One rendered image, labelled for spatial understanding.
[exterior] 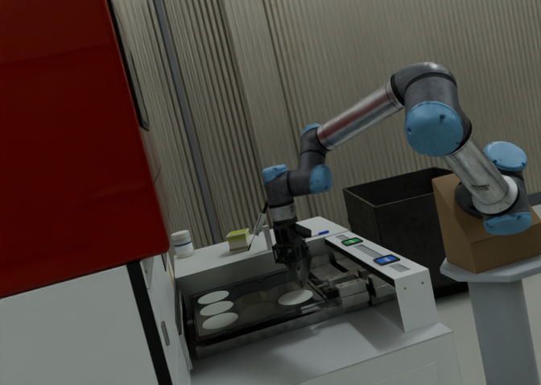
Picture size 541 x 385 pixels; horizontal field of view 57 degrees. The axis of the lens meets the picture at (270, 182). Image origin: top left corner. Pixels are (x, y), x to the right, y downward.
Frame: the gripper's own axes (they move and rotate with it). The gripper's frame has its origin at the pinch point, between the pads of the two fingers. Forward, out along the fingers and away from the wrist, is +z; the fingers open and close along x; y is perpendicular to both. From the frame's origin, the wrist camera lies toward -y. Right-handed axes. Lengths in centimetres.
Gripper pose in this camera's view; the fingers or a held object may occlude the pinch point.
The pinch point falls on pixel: (302, 282)
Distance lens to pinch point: 148.8
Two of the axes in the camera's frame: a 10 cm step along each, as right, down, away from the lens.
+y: -4.1, 2.0, -8.9
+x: 8.8, -1.5, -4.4
